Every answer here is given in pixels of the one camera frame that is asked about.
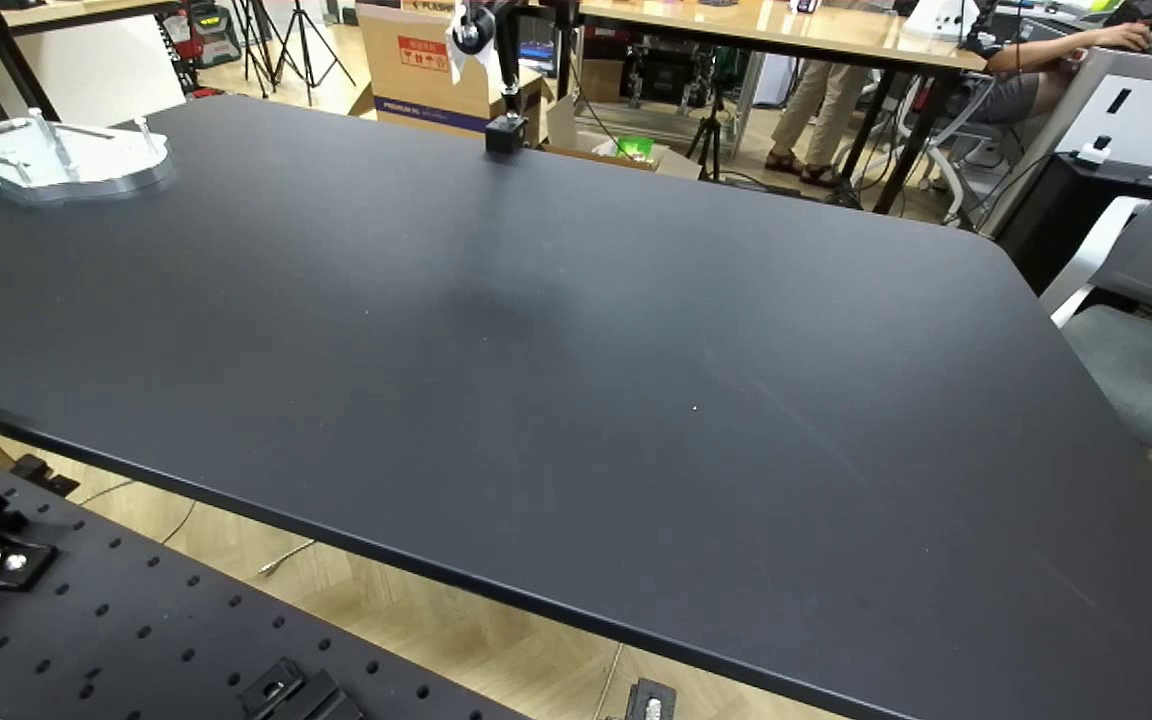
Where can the green object on floor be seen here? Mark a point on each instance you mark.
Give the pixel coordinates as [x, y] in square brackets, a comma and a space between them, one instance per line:
[634, 151]

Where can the small black tripod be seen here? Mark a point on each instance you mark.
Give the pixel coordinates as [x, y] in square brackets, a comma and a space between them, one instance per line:
[710, 132]

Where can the cardboard box with red label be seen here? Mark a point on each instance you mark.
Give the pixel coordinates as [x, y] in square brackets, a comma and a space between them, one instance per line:
[426, 64]

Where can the seated person in khaki trousers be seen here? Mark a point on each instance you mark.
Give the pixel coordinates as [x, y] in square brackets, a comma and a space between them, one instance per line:
[820, 101]

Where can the long wooden table black legs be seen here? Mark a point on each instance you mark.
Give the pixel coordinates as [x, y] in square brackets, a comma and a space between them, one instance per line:
[789, 34]

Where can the black clamp block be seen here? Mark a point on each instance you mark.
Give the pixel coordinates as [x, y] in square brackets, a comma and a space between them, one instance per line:
[297, 692]

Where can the mesh office chair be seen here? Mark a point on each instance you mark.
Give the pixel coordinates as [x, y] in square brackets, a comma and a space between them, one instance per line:
[968, 132]

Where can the black perforated mounting board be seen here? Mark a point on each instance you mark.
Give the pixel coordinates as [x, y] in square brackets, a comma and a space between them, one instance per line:
[138, 625]

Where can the white panel board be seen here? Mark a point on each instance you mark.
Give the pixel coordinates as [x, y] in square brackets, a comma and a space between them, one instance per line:
[100, 64]

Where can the gray cabinet with black slot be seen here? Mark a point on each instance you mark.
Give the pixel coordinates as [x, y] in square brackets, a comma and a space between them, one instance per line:
[1117, 122]

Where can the wooden desk with black leg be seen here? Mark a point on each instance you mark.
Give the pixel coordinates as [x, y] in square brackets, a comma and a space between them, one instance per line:
[18, 25]

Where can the small metal bracket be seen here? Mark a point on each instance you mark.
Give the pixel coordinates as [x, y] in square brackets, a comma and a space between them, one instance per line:
[649, 703]

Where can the black camera tripod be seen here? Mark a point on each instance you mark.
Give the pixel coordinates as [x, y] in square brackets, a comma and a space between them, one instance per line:
[303, 47]

